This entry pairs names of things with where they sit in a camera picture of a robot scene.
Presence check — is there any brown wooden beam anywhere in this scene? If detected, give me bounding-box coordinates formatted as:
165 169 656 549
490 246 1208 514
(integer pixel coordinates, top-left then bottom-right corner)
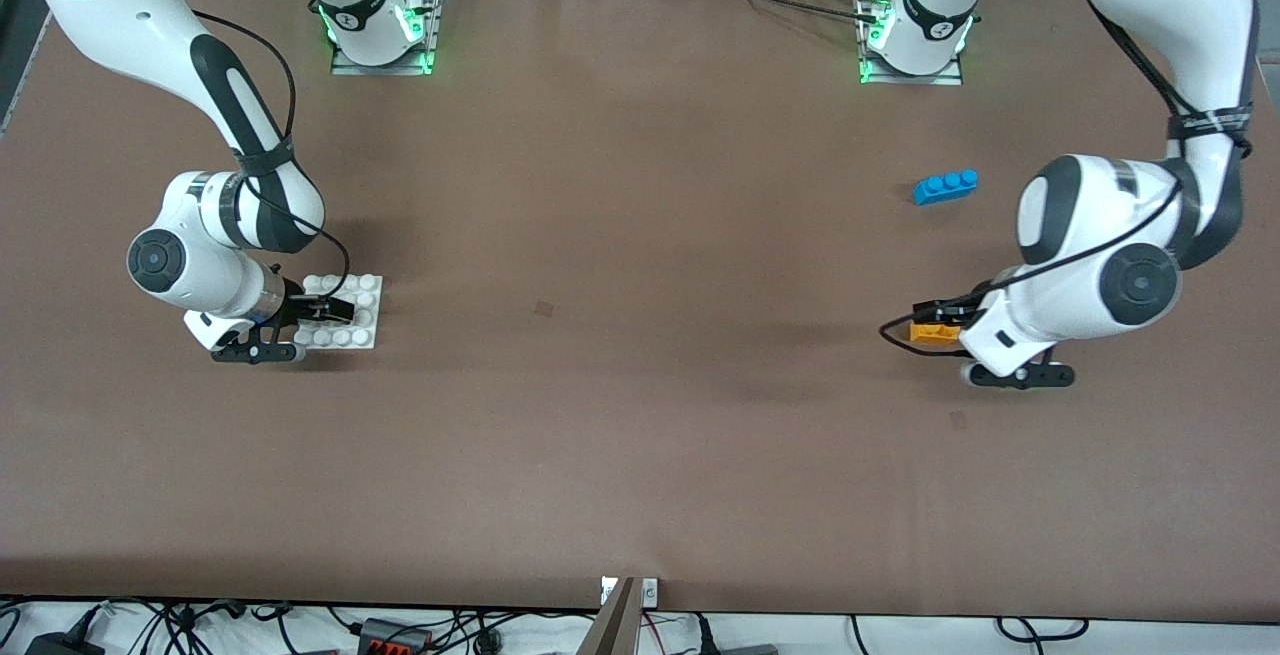
578 576 641 655

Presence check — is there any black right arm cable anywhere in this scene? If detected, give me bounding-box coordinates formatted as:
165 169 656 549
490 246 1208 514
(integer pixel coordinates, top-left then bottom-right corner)
190 10 351 312

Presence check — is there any white studded base plate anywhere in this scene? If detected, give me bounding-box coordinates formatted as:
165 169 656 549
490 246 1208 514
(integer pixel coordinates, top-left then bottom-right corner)
296 273 384 351

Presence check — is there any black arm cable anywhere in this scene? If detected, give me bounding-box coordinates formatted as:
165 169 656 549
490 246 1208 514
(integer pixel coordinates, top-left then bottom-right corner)
878 0 1257 361
190 10 351 312

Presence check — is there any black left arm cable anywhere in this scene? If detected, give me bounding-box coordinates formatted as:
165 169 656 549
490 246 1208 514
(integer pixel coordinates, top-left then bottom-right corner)
878 0 1257 361

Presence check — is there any blue toy block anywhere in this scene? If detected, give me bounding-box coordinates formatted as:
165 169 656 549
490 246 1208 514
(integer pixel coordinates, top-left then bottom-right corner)
912 169 981 207

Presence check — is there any orange black connector box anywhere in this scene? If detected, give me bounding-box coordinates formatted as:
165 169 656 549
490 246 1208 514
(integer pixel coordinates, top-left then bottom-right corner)
357 617 433 655

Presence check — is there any black power adapter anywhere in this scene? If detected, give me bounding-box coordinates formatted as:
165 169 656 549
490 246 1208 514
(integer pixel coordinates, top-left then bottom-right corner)
25 632 106 655

